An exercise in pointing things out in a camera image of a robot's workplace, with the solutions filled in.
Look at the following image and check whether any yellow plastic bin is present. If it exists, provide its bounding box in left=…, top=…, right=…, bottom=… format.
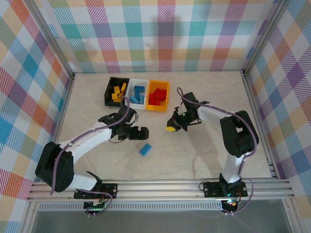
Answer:
left=145, top=80, right=171, bottom=112

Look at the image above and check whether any white plastic bin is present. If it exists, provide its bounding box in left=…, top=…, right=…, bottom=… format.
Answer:
left=125, top=78, right=149, bottom=110

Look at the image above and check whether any black plastic bin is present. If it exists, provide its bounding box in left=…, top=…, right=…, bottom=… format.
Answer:
left=104, top=77, right=130, bottom=108

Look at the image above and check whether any black circuit board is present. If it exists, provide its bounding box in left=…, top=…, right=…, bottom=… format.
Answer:
left=83, top=198, right=108, bottom=212
left=222, top=198, right=239, bottom=210

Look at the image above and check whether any plaid backdrop cloth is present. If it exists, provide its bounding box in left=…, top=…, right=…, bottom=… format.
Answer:
left=245, top=0, right=311, bottom=233
left=38, top=0, right=282, bottom=72
left=0, top=0, right=73, bottom=233

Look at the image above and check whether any aluminium mounting rail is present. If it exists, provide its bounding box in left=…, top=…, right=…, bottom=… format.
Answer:
left=26, top=179, right=295, bottom=201

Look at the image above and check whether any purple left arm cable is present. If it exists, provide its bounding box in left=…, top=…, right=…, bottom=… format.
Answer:
left=50, top=95, right=131, bottom=216

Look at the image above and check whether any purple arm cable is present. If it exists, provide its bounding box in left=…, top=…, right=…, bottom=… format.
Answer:
left=50, top=95, right=131, bottom=216
left=176, top=87, right=259, bottom=216

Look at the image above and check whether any aluminium side frame rail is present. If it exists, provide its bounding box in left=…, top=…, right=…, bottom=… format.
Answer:
left=42, top=74, right=76, bottom=183
left=242, top=69, right=280, bottom=180

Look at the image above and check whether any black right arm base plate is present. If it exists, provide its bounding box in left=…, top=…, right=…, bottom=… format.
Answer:
left=203, top=181, right=248, bottom=198

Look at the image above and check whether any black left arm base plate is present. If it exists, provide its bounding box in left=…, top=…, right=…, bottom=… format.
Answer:
left=74, top=183, right=118, bottom=200

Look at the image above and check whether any grey slotted cable duct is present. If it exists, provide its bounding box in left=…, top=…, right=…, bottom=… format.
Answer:
left=38, top=202, right=225, bottom=212

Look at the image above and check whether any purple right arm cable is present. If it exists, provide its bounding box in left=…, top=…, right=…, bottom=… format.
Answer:
left=176, top=87, right=259, bottom=216

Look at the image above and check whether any aluminium frame post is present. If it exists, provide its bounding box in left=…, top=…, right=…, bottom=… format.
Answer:
left=242, top=0, right=292, bottom=76
left=23, top=0, right=76, bottom=82

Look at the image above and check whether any aluminium frame leg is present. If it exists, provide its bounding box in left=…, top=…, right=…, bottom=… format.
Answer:
left=20, top=200, right=41, bottom=233
left=283, top=199, right=301, bottom=233

